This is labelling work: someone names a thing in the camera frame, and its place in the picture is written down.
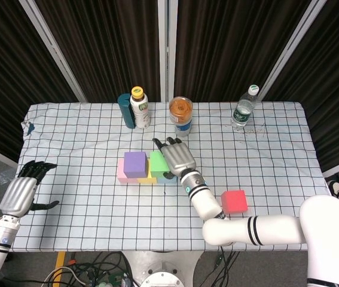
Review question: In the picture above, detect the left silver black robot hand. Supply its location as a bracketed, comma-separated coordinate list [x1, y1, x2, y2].
[0, 160, 60, 218]

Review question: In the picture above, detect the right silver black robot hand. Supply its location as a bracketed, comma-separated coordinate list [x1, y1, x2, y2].
[152, 136, 197, 178]

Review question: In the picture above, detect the green foam cube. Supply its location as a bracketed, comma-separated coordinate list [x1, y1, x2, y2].
[149, 151, 172, 179]

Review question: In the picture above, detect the purple foam cube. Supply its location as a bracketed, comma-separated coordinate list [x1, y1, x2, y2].
[123, 151, 148, 179]

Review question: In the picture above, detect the pink foam cube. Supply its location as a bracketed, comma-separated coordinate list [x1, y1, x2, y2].
[117, 158, 139, 184]

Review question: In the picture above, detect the red foam cube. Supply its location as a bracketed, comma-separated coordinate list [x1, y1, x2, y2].
[220, 190, 249, 215]

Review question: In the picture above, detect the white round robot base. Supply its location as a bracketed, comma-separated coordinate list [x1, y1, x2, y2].
[120, 250, 203, 287]

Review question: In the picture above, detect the crumpled clear plastic bag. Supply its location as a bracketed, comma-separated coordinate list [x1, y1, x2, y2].
[0, 169, 17, 186]

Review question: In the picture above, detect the light blue foam cube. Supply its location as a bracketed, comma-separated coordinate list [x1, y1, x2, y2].
[156, 175, 178, 184]

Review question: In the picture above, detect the clear jar of rubber bands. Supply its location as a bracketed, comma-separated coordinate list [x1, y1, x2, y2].
[169, 96, 194, 124]

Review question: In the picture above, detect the white drink bottle yellow cap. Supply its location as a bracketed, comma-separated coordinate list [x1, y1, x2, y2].
[130, 86, 151, 130]

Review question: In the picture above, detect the teal cylinder container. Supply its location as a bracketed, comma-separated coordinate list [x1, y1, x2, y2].
[117, 93, 136, 129]

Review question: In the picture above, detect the clear water bottle green label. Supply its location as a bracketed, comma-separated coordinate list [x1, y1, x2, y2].
[230, 84, 260, 129]

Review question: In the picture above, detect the yellow floor tape strip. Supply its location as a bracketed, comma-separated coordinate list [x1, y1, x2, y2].
[54, 251, 67, 274]

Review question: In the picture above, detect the white black checked tablecloth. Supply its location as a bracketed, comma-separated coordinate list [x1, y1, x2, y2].
[0, 101, 339, 252]

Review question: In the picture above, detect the dark pleated curtain panel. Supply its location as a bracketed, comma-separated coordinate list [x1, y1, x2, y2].
[0, 0, 79, 164]
[261, 0, 339, 170]
[34, 0, 161, 102]
[173, 0, 312, 102]

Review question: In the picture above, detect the white floor cable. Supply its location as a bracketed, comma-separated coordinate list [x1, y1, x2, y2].
[42, 265, 86, 287]

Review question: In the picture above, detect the black floor cable bundle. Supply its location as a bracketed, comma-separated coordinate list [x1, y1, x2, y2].
[207, 246, 243, 287]
[64, 251, 136, 287]

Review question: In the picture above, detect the white partition post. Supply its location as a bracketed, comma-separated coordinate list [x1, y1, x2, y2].
[157, 0, 178, 102]
[260, 0, 328, 101]
[18, 0, 88, 102]

